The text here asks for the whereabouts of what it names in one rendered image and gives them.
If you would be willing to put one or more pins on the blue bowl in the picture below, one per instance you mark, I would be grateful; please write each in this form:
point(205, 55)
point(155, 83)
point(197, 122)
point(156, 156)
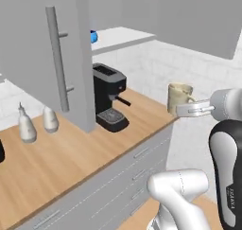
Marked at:
point(93, 36)

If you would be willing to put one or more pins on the white rounded shaker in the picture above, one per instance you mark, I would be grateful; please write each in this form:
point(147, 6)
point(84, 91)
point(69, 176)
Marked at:
point(50, 120)

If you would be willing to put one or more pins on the grey cabinet door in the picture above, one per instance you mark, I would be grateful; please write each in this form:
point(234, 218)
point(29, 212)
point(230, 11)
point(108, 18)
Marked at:
point(201, 16)
point(28, 50)

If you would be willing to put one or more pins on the white bottle with spout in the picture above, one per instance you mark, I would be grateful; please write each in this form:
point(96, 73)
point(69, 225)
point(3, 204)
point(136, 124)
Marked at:
point(27, 129)

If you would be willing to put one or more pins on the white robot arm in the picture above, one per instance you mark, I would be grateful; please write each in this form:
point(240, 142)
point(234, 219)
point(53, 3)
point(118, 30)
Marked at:
point(178, 192)

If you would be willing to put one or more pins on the black coffee machine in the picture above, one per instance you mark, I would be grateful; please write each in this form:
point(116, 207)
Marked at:
point(105, 92)

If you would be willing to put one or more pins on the grey wall cabinet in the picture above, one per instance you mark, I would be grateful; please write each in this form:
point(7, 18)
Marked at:
point(119, 38)

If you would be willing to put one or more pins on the black object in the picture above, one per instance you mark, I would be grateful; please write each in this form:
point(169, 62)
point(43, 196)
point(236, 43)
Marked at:
point(1, 151)

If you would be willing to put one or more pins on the cream mug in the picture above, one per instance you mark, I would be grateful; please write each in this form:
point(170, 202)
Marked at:
point(176, 96)

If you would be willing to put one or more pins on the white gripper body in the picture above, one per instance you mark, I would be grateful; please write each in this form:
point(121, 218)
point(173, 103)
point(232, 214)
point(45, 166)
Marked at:
point(195, 109)

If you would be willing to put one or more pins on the grey drawer front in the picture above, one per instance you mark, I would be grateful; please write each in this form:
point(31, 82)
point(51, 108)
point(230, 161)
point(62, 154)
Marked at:
point(72, 208)
point(157, 144)
point(126, 185)
point(121, 205)
point(124, 219)

